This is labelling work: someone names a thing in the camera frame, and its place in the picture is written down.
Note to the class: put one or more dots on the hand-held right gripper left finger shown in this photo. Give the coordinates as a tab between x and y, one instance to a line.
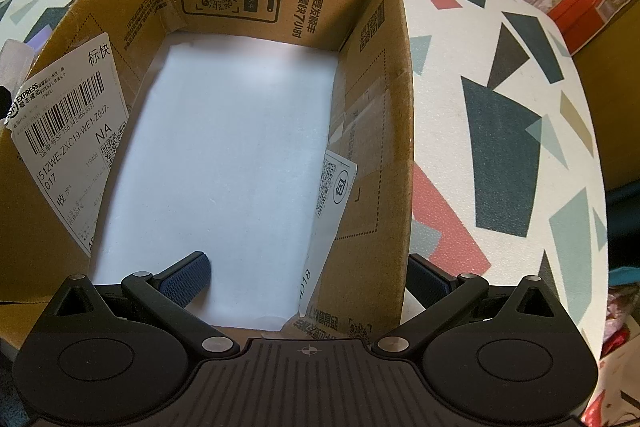
185	274

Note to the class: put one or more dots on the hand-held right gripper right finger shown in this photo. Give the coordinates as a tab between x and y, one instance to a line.
425	276

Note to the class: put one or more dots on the brown cardboard box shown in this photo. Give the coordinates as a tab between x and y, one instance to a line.
380	107

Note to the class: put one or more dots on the white foam sheet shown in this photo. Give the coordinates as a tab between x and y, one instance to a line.
225	157

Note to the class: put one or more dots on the small white label sticker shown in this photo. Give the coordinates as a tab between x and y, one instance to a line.
332	187

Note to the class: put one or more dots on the white shipping label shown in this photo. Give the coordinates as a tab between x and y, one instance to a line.
70	117

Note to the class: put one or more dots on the pink patterned bag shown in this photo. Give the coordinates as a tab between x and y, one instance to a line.
622	322

